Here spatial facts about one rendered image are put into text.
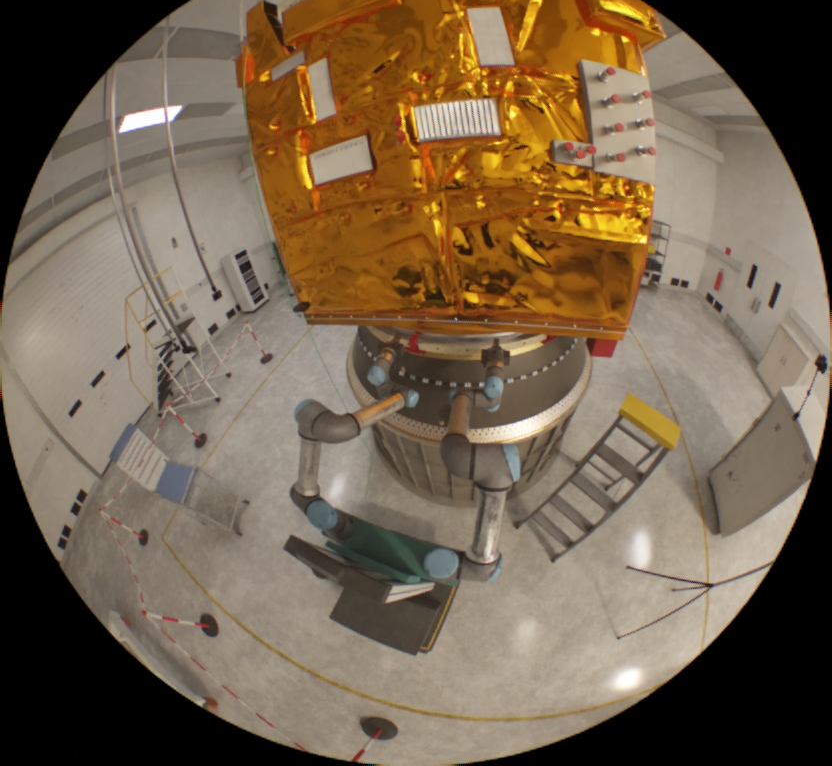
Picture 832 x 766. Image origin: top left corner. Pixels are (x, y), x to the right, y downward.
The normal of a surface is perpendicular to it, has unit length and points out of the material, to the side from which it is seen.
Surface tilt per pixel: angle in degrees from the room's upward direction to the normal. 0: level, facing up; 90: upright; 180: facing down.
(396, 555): 0
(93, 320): 90
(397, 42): 99
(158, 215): 90
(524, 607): 0
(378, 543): 0
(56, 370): 90
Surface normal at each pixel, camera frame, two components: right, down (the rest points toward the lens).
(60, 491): 0.95, 0.05
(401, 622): -0.15, -0.78
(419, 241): -0.23, 0.59
